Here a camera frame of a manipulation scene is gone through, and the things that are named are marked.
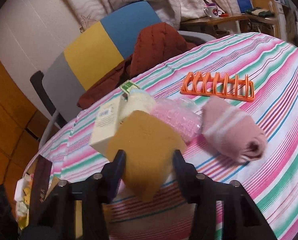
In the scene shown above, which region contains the cream tall carton box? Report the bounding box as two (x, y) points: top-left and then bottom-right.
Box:
(89, 96), (125, 155)

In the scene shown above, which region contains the gold tin tray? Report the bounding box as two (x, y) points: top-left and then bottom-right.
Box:
(14, 155), (60, 230)

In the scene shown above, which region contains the pink rolled sock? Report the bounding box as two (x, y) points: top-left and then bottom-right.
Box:
(202, 96), (267, 164)

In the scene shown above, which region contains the wooden wardrobe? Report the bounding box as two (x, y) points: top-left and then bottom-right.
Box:
(0, 62), (48, 194)

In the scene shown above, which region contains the striped pink tablecloth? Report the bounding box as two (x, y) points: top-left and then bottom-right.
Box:
(39, 33), (298, 239)

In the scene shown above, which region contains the orange plastic rack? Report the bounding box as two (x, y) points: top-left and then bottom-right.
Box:
(180, 72), (255, 102)

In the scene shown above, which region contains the cream rolled sock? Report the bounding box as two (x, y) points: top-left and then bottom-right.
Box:
(120, 89), (156, 120)

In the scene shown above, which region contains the grey yellow blue chair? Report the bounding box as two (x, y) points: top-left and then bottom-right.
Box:
(30, 1), (214, 145)

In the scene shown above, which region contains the green yellow medicine box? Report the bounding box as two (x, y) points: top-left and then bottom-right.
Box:
(119, 80), (140, 95)

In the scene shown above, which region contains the dark red puffer jacket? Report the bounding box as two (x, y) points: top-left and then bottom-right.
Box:
(77, 22), (197, 109)

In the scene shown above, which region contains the white mug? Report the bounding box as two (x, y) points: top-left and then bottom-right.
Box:
(204, 3), (219, 19)

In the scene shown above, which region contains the wooden side desk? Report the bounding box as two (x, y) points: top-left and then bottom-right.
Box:
(180, 0), (287, 41)

